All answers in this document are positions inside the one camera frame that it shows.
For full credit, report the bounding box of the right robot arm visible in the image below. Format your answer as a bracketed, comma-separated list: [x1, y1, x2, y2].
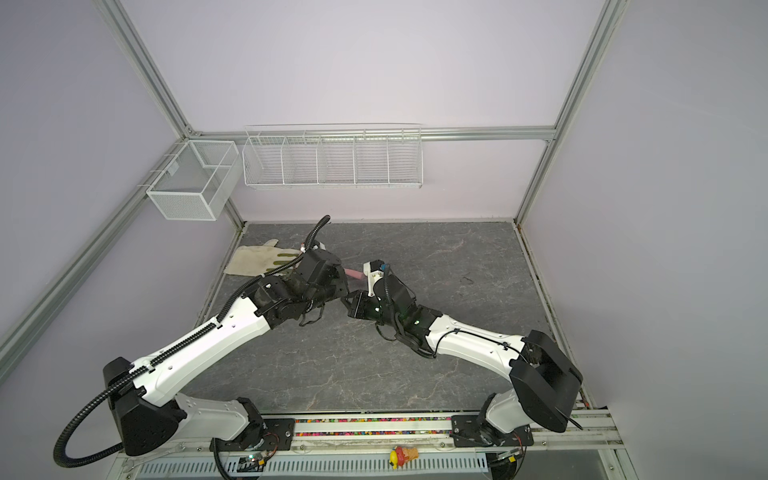
[342, 265, 583, 447]

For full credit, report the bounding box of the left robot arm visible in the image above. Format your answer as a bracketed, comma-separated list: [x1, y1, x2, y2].
[53, 215, 348, 468]

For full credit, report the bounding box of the purple pink toy shovel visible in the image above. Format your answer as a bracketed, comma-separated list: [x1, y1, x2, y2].
[344, 268, 366, 280]

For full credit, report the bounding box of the cream green work glove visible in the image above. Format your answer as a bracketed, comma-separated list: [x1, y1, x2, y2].
[224, 239, 300, 277]

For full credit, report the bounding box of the white mesh box basket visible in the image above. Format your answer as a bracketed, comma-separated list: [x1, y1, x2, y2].
[147, 140, 243, 221]

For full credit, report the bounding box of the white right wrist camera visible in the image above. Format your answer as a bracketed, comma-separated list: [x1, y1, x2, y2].
[363, 260, 386, 297]

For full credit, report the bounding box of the white wire shelf basket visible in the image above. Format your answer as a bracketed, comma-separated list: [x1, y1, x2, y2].
[241, 123, 424, 189]

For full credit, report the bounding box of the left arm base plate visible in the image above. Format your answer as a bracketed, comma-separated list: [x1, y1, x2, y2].
[209, 417, 296, 452]

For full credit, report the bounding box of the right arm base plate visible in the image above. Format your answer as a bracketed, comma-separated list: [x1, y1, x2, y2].
[449, 415, 534, 448]

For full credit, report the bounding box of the white vented cable duct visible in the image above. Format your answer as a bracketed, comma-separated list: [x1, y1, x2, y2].
[132, 452, 491, 479]

